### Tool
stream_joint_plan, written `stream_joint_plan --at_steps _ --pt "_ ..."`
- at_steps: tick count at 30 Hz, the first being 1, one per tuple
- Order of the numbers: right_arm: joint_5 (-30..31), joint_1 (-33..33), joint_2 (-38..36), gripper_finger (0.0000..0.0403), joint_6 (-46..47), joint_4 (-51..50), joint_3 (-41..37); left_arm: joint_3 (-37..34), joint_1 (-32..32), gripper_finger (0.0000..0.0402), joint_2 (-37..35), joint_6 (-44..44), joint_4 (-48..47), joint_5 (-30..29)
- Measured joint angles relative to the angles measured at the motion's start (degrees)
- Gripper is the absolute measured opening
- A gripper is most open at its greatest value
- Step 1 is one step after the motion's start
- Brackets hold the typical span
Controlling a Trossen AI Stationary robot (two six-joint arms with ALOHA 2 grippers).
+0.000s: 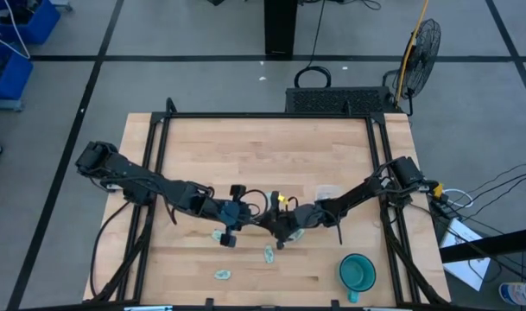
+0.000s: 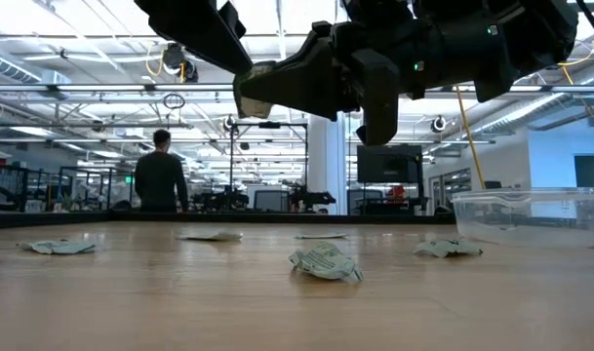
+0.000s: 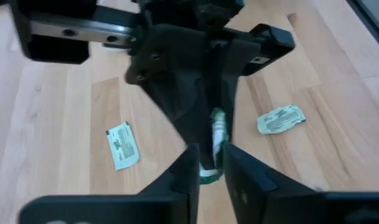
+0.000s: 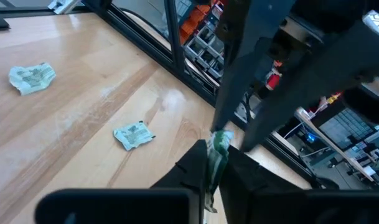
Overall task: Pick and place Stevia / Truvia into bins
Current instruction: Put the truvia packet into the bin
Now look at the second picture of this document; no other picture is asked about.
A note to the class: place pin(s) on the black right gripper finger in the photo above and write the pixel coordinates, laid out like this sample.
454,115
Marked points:
301,83

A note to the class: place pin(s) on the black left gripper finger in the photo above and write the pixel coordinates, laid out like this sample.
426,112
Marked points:
194,24
232,19

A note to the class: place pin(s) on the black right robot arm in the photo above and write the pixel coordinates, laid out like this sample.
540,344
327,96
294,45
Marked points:
496,49

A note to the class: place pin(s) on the white building column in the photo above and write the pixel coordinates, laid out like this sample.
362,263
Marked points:
328,166

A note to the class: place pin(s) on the black monitor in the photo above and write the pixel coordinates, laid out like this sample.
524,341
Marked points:
389,163

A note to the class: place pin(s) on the person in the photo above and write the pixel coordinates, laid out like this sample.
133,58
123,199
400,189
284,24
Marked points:
160,180

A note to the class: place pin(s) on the clear plastic container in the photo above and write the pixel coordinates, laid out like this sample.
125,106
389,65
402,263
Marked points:
521,229

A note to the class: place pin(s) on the black metal table frame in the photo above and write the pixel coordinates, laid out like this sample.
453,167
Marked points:
228,217

